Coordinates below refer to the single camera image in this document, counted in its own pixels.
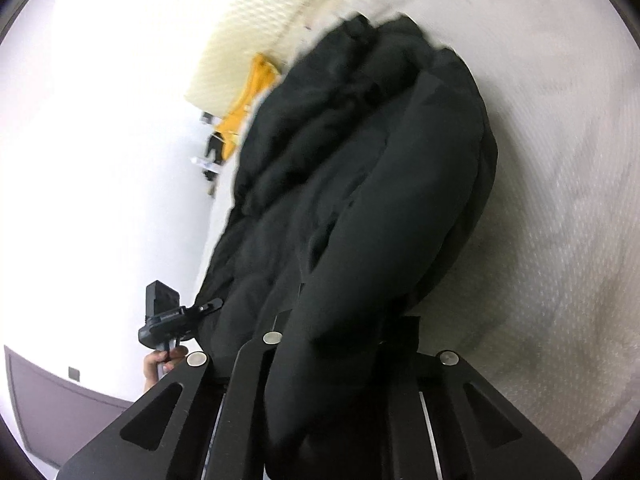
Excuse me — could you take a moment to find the black puffer jacket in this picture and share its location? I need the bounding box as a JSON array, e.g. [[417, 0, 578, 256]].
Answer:
[[195, 15, 498, 479]]

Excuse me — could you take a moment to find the black clothing on nightstand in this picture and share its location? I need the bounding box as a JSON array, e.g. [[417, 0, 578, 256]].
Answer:
[[202, 132, 224, 182]]

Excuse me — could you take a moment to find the person's left hand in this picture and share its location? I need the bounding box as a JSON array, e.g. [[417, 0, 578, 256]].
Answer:
[[143, 346, 189, 392]]

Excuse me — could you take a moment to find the white spray bottle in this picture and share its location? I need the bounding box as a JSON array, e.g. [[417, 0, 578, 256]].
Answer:
[[190, 156, 221, 174]]

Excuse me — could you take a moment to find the grey duvet bed cover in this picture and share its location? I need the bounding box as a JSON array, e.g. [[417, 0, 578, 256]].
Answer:
[[302, 0, 639, 479]]

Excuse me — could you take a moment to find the yellow crown pillow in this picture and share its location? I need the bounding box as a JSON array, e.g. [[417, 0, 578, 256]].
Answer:
[[215, 53, 280, 162]]

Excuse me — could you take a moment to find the cream quilted headboard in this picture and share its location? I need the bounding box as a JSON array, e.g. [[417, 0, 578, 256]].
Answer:
[[186, 0, 326, 116]]

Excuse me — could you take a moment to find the wall power socket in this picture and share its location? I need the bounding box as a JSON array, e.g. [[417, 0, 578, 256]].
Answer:
[[67, 367, 80, 382]]

